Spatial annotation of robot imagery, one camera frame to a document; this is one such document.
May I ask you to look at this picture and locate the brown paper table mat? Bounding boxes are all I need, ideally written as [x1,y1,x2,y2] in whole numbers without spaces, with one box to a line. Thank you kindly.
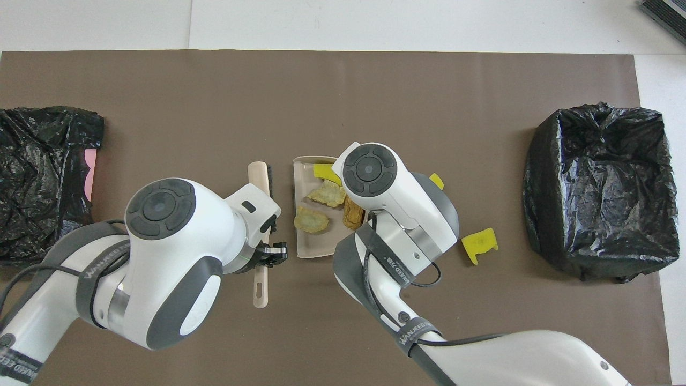
[0,50,673,386]

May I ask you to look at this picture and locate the dark ridged device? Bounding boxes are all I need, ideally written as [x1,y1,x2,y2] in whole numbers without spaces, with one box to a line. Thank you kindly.
[639,0,686,44]

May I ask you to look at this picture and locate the beige plastic dustpan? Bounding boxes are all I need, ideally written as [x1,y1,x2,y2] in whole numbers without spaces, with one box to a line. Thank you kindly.
[292,155,370,259]

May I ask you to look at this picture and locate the black trash bag pink bin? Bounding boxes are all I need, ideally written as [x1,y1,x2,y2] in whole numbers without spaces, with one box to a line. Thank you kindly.
[0,106,105,267]

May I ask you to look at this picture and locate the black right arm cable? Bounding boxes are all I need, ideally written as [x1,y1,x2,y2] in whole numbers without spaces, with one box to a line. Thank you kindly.
[362,212,507,349]

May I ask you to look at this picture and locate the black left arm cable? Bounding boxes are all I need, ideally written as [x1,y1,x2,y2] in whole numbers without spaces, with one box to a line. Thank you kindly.
[0,219,132,328]

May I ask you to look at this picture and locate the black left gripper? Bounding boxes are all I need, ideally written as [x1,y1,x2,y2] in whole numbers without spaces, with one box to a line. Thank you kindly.
[248,241,288,269]

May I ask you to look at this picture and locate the pale bread chunk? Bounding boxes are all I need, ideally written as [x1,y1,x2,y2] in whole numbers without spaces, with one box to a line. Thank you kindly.
[306,180,347,209]

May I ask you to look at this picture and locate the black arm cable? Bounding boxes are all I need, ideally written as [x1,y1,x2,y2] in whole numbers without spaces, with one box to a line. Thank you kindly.
[362,212,507,349]
[0,219,132,328]

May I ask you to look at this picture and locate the brown bread roll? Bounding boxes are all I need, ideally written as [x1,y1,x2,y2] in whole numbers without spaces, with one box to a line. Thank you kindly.
[342,195,367,231]

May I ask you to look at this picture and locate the pink plastic bin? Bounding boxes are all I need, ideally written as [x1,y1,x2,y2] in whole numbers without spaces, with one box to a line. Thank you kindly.
[83,149,98,200]

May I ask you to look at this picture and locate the pale ridged bread piece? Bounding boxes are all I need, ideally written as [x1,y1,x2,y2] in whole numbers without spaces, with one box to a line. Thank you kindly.
[293,206,330,234]

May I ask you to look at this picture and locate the beige hand brush black bristles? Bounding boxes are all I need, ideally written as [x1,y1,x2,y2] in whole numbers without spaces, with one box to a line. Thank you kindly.
[247,161,274,309]

